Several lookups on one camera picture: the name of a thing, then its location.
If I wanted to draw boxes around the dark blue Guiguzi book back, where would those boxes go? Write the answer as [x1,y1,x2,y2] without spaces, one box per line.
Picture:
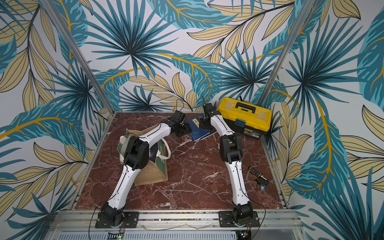
[193,129,217,142]

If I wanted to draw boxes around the aluminium front rail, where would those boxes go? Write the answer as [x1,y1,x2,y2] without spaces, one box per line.
[44,209,308,240]

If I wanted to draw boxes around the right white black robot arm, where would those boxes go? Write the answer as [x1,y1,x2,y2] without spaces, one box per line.
[199,103,253,226]

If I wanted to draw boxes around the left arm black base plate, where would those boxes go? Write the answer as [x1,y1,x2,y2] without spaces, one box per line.
[95,211,139,230]

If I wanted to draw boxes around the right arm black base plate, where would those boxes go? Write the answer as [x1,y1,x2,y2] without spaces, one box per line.
[218,211,260,228]

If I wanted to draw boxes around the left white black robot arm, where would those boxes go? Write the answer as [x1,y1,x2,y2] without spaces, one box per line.
[98,111,192,228]

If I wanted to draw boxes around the small black device on table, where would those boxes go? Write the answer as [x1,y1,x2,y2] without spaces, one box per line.
[249,167,270,192]

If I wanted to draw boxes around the yellow black toolbox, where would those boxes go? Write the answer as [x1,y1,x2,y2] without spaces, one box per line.
[218,97,272,139]

